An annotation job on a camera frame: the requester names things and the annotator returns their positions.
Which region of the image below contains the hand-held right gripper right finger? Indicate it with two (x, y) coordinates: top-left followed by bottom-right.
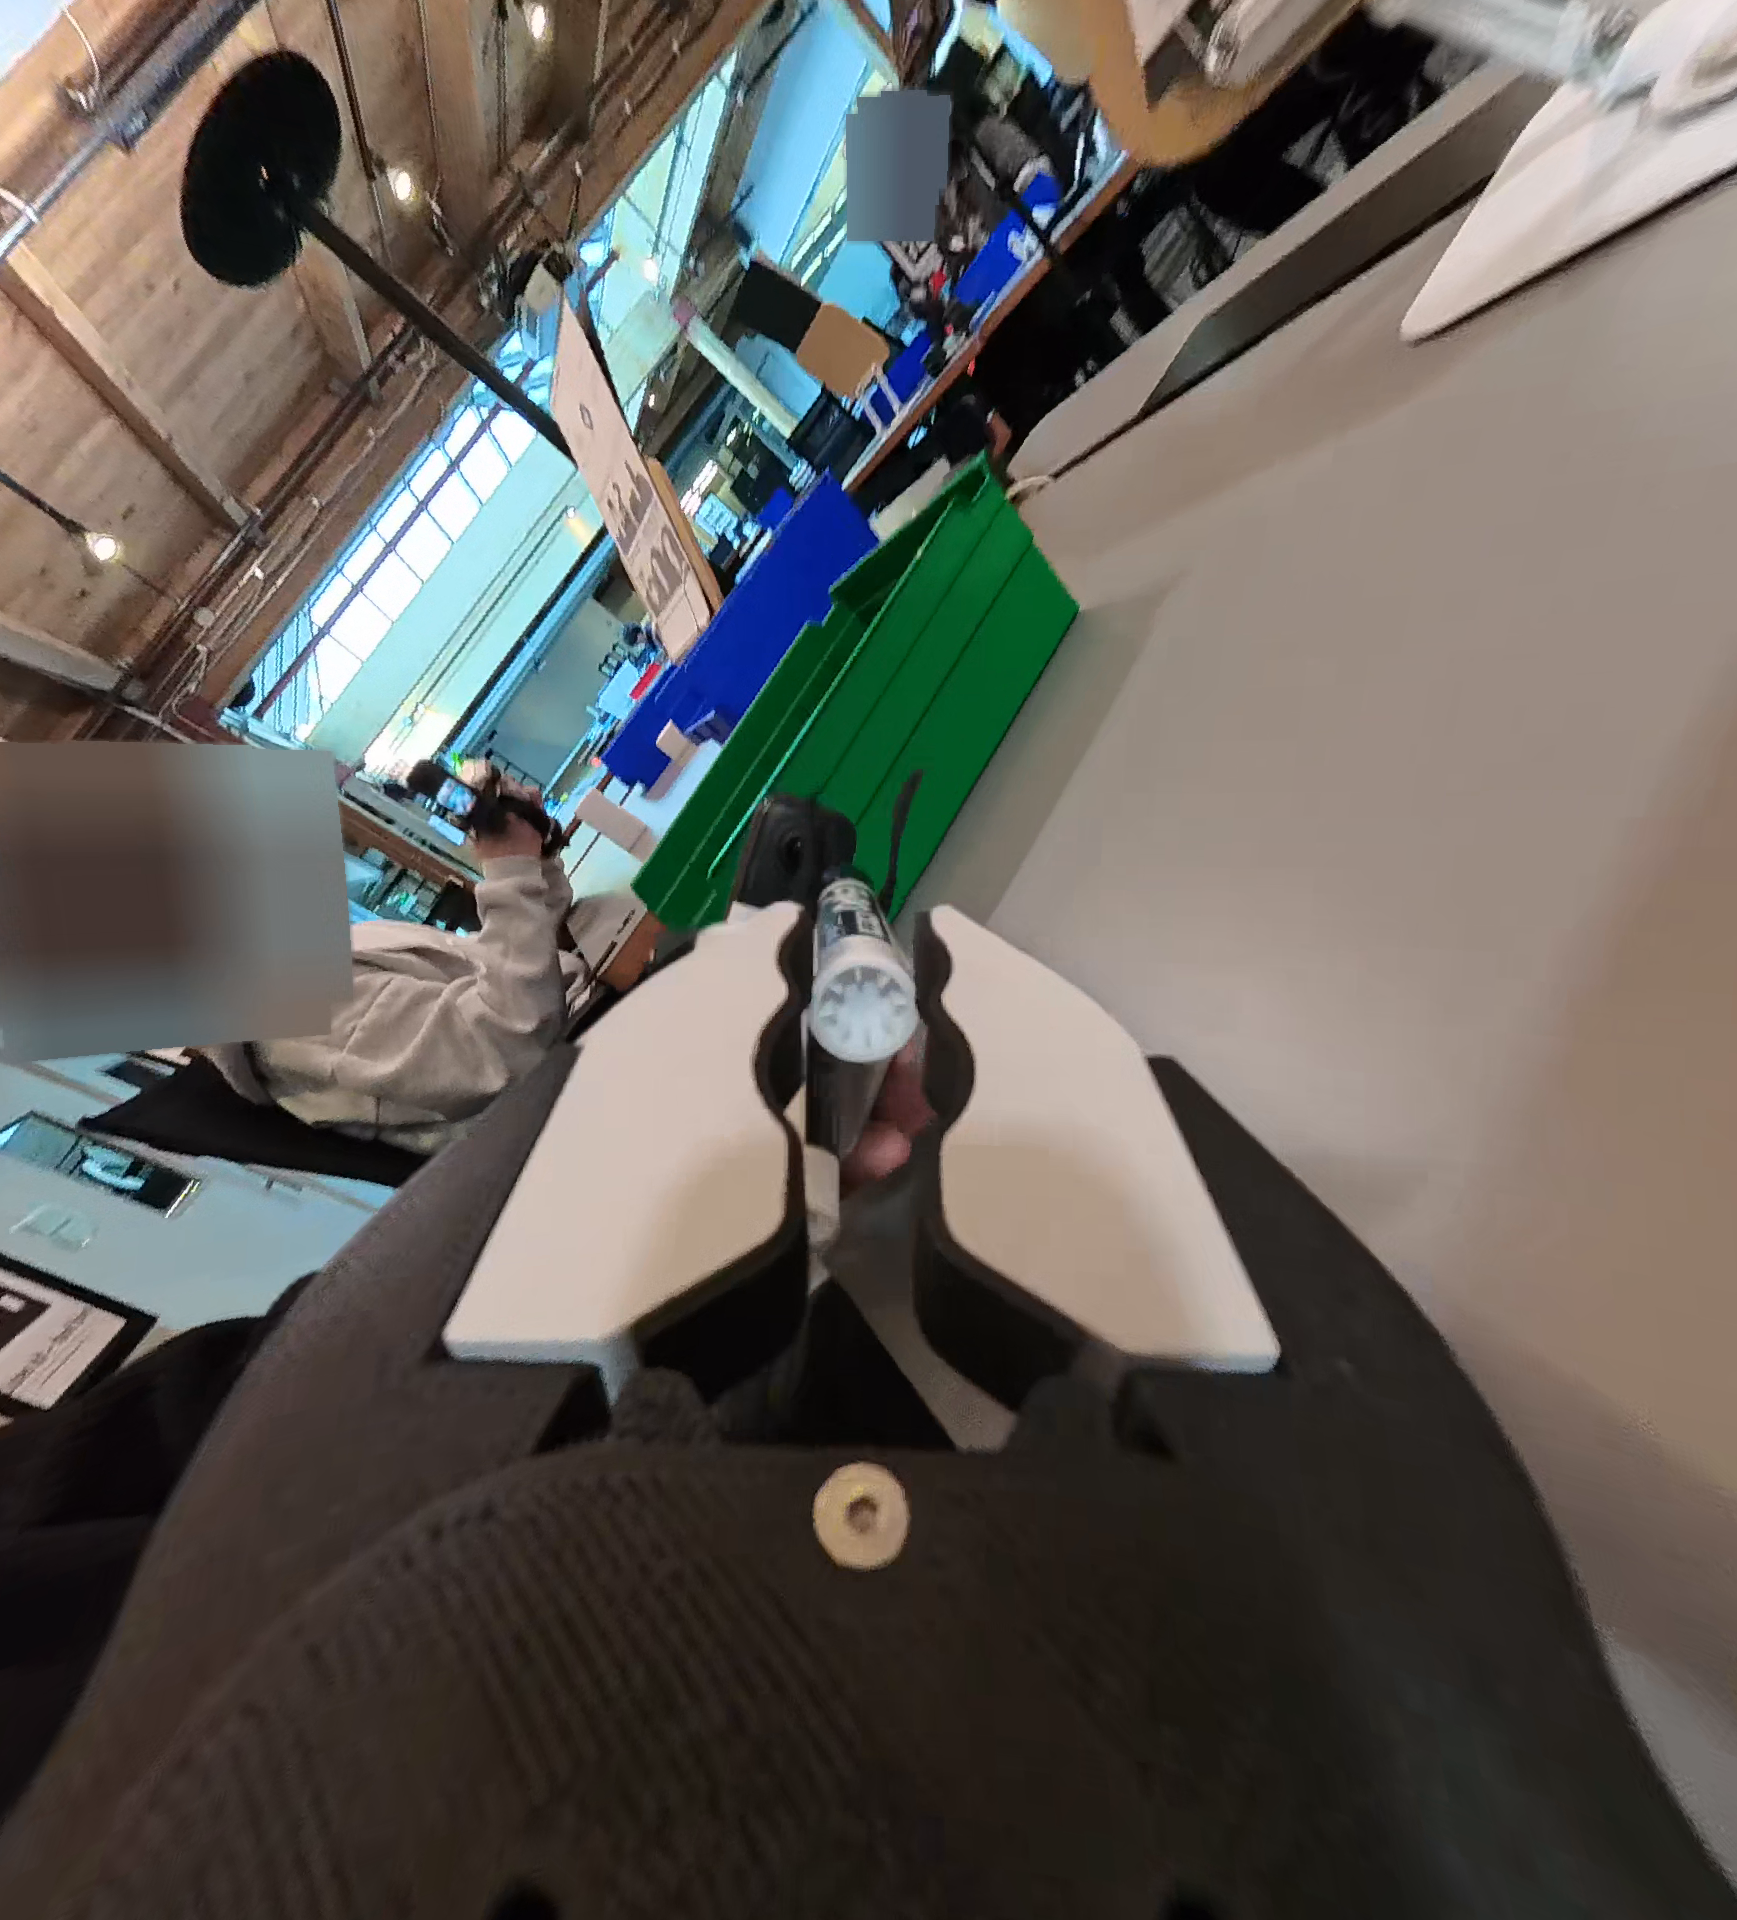
(914, 904), (1286, 1374)

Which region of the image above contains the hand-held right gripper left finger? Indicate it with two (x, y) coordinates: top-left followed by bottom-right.
(439, 904), (811, 1383)

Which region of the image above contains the black velcro strap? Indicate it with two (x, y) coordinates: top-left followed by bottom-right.
(871, 770), (933, 920)

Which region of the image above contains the green plastic bin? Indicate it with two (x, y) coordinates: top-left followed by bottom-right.
(631, 450), (1082, 935)

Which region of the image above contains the person's left hand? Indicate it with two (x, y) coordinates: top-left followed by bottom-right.
(847, 1072), (947, 1193)

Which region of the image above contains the wooden edged table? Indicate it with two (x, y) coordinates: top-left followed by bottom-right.
(563, 808), (672, 994)

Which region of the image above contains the blue plastic bin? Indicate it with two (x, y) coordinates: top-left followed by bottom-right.
(594, 477), (885, 798)

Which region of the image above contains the black office chair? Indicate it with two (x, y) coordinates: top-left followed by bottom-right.
(75, 1055), (428, 1189)

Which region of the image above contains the sign on easel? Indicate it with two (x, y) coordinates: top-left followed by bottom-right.
(550, 292), (730, 665)

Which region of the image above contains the black knit sweater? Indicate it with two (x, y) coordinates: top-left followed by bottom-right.
(0, 1317), (301, 1696)

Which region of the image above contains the grey flat pad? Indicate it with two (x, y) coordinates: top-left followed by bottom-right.
(1144, 149), (1477, 415)

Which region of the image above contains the black disc on pole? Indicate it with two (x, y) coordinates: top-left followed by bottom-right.
(178, 48), (577, 460)

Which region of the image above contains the white board with black edge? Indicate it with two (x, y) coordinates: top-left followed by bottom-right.
(1398, 58), (1737, 350)

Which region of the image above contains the clear plastic stand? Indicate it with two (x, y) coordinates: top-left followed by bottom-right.
(1356, 0), (1737, 125)

